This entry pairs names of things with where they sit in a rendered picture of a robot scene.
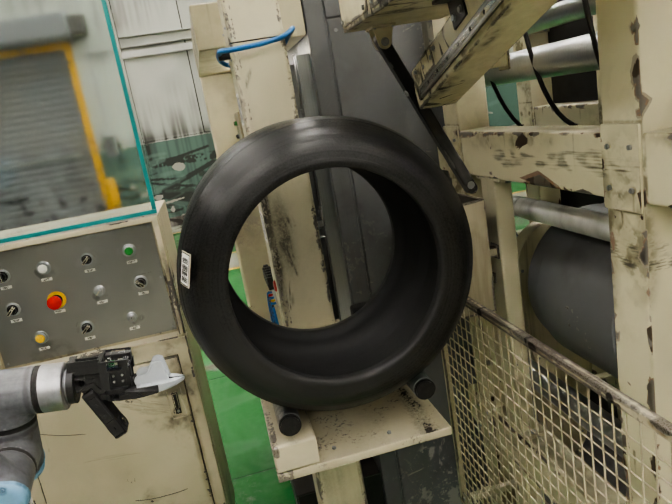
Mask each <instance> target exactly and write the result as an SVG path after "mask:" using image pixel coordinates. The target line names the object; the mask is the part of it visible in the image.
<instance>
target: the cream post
mask: <svg viewBox="0 0 672 504"><path fill-rule="evenodd" d="M217 4H218V9H219V14H220V19H221V24H222V29H223V34H222V36H224V39H225V43H226V48H229V47H235V46H240V45H244V44H249V43H254V42H258V41H262V40H266V39H269V38H273V37H276V36H279V35H281V34H283V33H284V31H283V26H282V20H281V14H280V9H279V3H278V0H217ZM230 58H231V59H230V60H229V63H230V64H228V65H229V66H230V68H231V73H232V78H233V83H234V88H235V93H236V94H237V93H238V96H239V101H240V106H241V111H242V116H243V121H244V125H243V126H242V128H243V133H244V137H246V136H247V135H249V134H251V133H253V132H255V131H257V130H259V129H261V128H263V127H266V126H268V125H271V124H274V123H278V122H281V121H285V120H290V119H296V118H299V115H298V110H297V104H296V98H295V93H294V87H293V82H292V76H291V70H290V65H289V59H288V54H287V48H286V42H285V39H283V40H281V41H278V42H275V43H272V44H269V45H265V46H261V47H257V48H253V49H248V50H243V51H238V52H233V53H230ZM258 207H259V210H260V212H261V213H262V216H263V221H264V226H265V231H266V236H267V241H268V242H267V241H266V239H265V241H266V247H267V252H268V257H269V262H270V267H271V272H272V277H273V281H274V280H275V282H276V287H277V292H276V291H275V292H276V297H277V302H278V307H279V311H280V316H281V320H282V326H285V327H290V328H298V329H310V328H314V327H318V326H323V325H327V324H331V323H335V317H334V311H333V306H332V300H331V294H330V289H329V283H328V278H327V272H326V266H325V261H324V255H323V250H322V244H321V238H320V233H319V227H318V222H317V216H316V210H315V205H314V199H313V194H312V188H311V182H310V177H309V172H308V173H305V174H302V175H300V176H297V177H295V178H293V179H291V180H289V181H287V182H285V183H284V184H282V185H281V186H279V187H278V188H276V189H275V190H273V191H272V192H271V193H270V194H268V195H267V196H266V197H265V198H264V199H263V200H262V201H261V202H260V203H259V204H258ZM312 476H313V481H314V485H315V490H316V495H317V500H318V504H368V502H367V496H366V490H365V485H364V479H363V474H362V468H361V462H360V460H359V461H356V462H352V463H349V464H345V465H342V466H338V467H335V468H331V469H328V470H324V471H321V472H317V473H314V474H312Z"/></svg>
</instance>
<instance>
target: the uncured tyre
mask: <svg viewBox="0 0 672 504"><path fill-rule="evenodd" d="M333 167H347V168H349V169H351V170H353V171H355V172H356V173H358V174H359V175H360V176H362V177H363V178H364V179H365V180H366V181H367V182H368V183H369V184H370V185H371V186H372V187H373V188H374V189H375V190H376V192H377V193H378V195H379V196H380V198H381V199H382V201H383V203H384V205H385V207H386V209H387V212H388V215H389V218H390V222H391V227H392V235H393V247H392V255H391V260H390V264H389V267H388V270H387V273H386V275H385V278H384V280H383V282H382V283H381V285H380V287H379V288H378V290H377V291H376V293H375V294H374V295H373V297H372V298H371V299H370V300H369V301H368V302H367V303H366V304H365V305H364V306H363V307H362V308H361V309H359V310H358V311H357V312H355V313H354V314H352V315H351V316H349V317H347V318H346V319H344V320H342V321H339V322H337V323H334V324H332V325H328V326H324V327H320V328H312V329H298V328H290V327H285V326H281V325H278V324H275V323H273V322H270V321H268V320H266V319H264V318H263V317H261V316H259V315H258V314H256V313H255V312H254V311H252V310H251V309H250V308H249V307H248V306H247V305H246V304H245V303H244V302H243V301H242V300H241V299H240V297H239V296H238V295H237V293H236V292H235V290H234V289H233V287H232V285H231V283H230V281H229V278H228V272H229V264H230V258H231V254H232V250H233V247H234V244H235V241H236V238H237V236H238V234H239V232H240V230H241V228H242V226H243V224H244V223H245V221H246V219H247V218H248V216H249V215H250V214H251V212H252V211H253V210H254V209H255V207H256V206H257V205H258V204H259V203H260V202H261V201H262V200H263V199H264V198H265V197H266V196H267V195H268V194H270V193H271V192H272V191H273V190H275V189H276V188H278V187H279V186H281V185H282V184H284V183H285V182H287V181H289V180H291V179H293V178H295V177H297V176H300V175H302V174H305V173H308V172H311V171H315V170H319V169H325V168H333ZM182 250H183V251H185V252H187V253H189V254H190V255H191V267H190V288H189V289H188V288H187V287H185V286H184V285H182V284H181V283H180V280H181V257H182ZM472 270H473V246H472V238H471V232H470V227H469V223H468V219H467V216H466V213H465V210H464V207H463V205H462V202H461V200H460V198H459V196H458V194H457V192H456V190H455V188H454V187H453V185H452V183H451V182H450V180H449V179H448V177H447V176H446V175H445V173H444V172H443V171H442V169H441V168H440V167H439V166H438V164H437V163H436V162H435V161H434V160H433V159H432V158H431V157H430V156H429V155H428V154H427V153H426V152H425V151H424V150H423V149H422V148H420V147H419V146H418V145H417V144H415V143H414V142H413V141H411V140H410V139H408V138H407V137H405V136H403V135H402V134H400V133H398V132H396V131H394V130H392V129H390V128H388V127H386V126H383V125H381V124H378V123H375V122H372V121H368V120H364V119H360V118H354V117H347V116H331V115H329V116H313V117H304V118H296V119H290V120H285V121H281V122H278V123H274V124H271V125H268V126H266V127H263V128H261V129H259V130H257V131H255V132H253V133H251V134H249V135H247V136H246V137H244V138H242V139H241V140H239V141H238V142H236V143H235V144H234V145H232V146H231V147H230V148H229V149H227V150H226V151H225V152H224V153H223V154H222V155H221V156H220V157H219V158H218V159H217V160H216V161H215V162H214V163H213V164H212V165H211V167H210V168H209V169H208V170H207V172H206V173H205V174H204V176H203V177H202V179H201V180H200V182H199V184H198V185H197V187H196V189H195V191H194V193H193V195H192V197H191V199H190V202H189V204H188V207H187V210H186V213H185V216H184V220H183V224H182V229H181V235H180V240H179V245H178V252H177V285H178V292H179V298H180V302H181V306H182V310H183V313H184V316H185V318H186V321H187V324H188V326H189V328H190V330H191V332H192V334H193V336H194V338H195V340H196V341H197V343H198V345H199V346H200V348H201V349H202V351H203V352H204V353H205V355H206V356H207V357H208V358H209V359H210V361H211V362H212V363H213V364H214V365H215V366H216V367H217V368H218V369H219V370H220V371H221V372H222V373H223V374H224V375H226V376H227V377H228V378H229V379H230V380H232V381H233V382H234V383H235V384H237V385H238V386H240V387H241V388H243V389H244V390H246V391H247V392H249V393H251V394H253V395H255V396H256V397H259V398H261V399H263V400H265V401H268V402H270V403H273V404H276V405H280V406H283V407H287V408H292V409H298V410H306V411H334V410H342V409H348V408H352V407H357V406H360V405H364V404H367V403H370V402H372V401H375V400H377V399H380V398H382V397H384V396H386V395H388V394H390V393H392V392H394V391H396V390H397V389H399V388H401V387H402V386H404V385H405V384H407V383H408V382H409V381H411V380H412V379H413V378H415V377H416V376H417V375H418V374H419V373H421V372H422V371H423V370H424V369H425V368H426V367H427V366H428V365H429V364H430V363H431V362H432V361H433V360H434V359H435V357H436V356H437V355H438V354H439V353H440V351H441V350H442V349H443V347H444V346H445V345H446V343H447V342H448V340H449V339H450V337H451V335H452V334H453V332H454V330H455V328H456V326H457V324H458V322H459V320H460V318H461V315H462V313H463V310H464V308H465V305H466V302H467V298H468V294H469V290H470V285H471V279H472Z"/></svg>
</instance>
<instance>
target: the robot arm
mask: <svg viewBox="0 0 672 504"><path fill-rule="evenodd" d="M124 349H125V350H124ZM116 350H122V351H116ZM111 351H114V352H111ZM134 366H135V363H134V355H133V356H132V352H131V347H123V348H114V349H106V350H103V352H102V353H100V354H99V356H96V357H87V358H79V359H78V358H77V356H71V357H69V361H67V362H59V363H51V364H42V365H35V366H27V367H19V368H10V369H2V370H0V504H29V502H30V500H31V490H32V486H33V482H34V480H36V479H37V478H38V477H39V476H40V475H41V473H42V472H43V470H44V468H45V451H44V449H43V446H42V441H41V435H40V430H39V425H38V419H37V415H36V414H40V413H47V412H55V411H62V410H68V409H69V408H70V406H71V404H74V403H79V401H80V396H81V393H83V395H82V399H83V400H84V401H85V402H86V404H87V405H88V406H89V407H90V408H91V410H92V411H93V412H94V413H95V414H96V416H97V417H98V418H99V419H100V420H101V422H102V423H103V424H104V425H105V427H106V428H107V429H108V431H109V432H110V433H111V434H112V435H113V436H114V437H115V439H118V438H120V437H121V436H123V435H124V434H126V433H127V430H128V425H129V422H128V420H127V418H126V417H125V416H124V415H123V414H122V413H121V412H120V411H119V409H118V408H117V407H116V406H115V404H114V403H113V402H112V401H123V400H130V399H138V398H142V397H146V396H149V395H153V394H156V393H158V392H161V391H164V390H166V389H169V388H171V387H173V386H175V385H177V384H179V383H180V382H181V381H183V380H184V379H185V375H183V374H177V373H170V371H169V369H168V366H167V364H166V361H165V359H164V357H163V356H162V355H154V356H153V357H152V360H151V362H150V365H148V366H145V367H140V368H139V369H138V370H137V372H136V373H135V374H134V369H133V367H134Z"/></svg>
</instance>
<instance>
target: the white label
mask: <svg viewBox="0 0 672 504"><path fill-rule="evenodd" d="M190 267H191V255H190V254H189V253H187V252H185V251H183V250H182V257H181V280H180V283H181V284H182V285H184V286H185V287H187V288H188V289H189V288H190Z"/></svg>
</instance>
